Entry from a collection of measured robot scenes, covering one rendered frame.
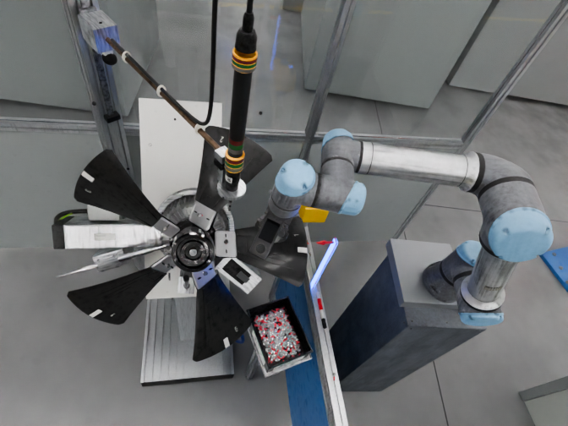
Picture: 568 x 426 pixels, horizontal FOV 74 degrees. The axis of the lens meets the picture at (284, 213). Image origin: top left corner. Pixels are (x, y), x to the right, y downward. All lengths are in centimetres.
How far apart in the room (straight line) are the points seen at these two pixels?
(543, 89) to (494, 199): 438
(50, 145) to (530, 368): 294
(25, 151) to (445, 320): 184
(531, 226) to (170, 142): 103
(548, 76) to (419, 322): 411
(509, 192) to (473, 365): 191
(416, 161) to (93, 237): 95
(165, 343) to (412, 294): 133
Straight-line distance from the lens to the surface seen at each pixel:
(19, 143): 197
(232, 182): 89
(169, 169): 132
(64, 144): 191
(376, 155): 89
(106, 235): 127
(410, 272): 145
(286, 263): 116
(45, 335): 243
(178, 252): 109
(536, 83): 518
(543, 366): 305
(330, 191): 78
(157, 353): 218
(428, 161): 92
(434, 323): 145
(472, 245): 133
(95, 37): 125
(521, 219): 89
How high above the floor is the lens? 215
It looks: 52 degrees down
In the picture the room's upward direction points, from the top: 16 degrees clockwise
